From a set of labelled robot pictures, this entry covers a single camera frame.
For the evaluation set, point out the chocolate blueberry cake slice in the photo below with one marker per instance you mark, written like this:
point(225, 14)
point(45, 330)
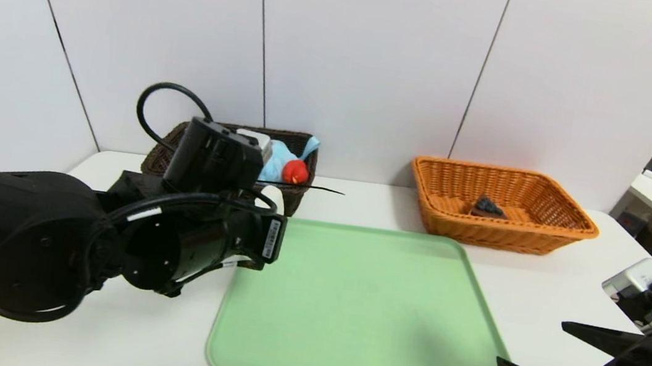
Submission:
point(488, 208)

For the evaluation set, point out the light blue mesh loofah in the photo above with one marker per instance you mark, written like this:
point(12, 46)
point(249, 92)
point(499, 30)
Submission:
point(279, 162)

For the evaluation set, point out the red rubber duck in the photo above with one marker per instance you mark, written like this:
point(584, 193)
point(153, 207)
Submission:
point(296, 172)

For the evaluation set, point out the dark brown wicker basket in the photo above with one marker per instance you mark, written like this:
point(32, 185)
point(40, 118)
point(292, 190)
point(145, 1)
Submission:
point(299, 198)

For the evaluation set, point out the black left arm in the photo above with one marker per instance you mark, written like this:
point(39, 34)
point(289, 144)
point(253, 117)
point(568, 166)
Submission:
point(15, 232)

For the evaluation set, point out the orange wicker basket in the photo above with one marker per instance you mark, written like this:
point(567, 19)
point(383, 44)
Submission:
point(481, 233)

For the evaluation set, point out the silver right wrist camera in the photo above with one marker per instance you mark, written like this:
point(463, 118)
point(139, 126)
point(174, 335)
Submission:
point(639, 290)

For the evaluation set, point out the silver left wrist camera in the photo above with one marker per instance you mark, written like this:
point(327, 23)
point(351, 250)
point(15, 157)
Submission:
point(256, 142)

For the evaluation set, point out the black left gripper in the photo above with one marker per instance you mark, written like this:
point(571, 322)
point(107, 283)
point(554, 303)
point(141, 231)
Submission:
point(271, 239)

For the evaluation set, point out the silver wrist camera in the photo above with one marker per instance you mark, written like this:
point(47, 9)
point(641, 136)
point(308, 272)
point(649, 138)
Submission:
point(639, 290)
point(256, 142)

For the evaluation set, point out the light green plastic tray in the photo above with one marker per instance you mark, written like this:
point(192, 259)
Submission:
point(377, 326)

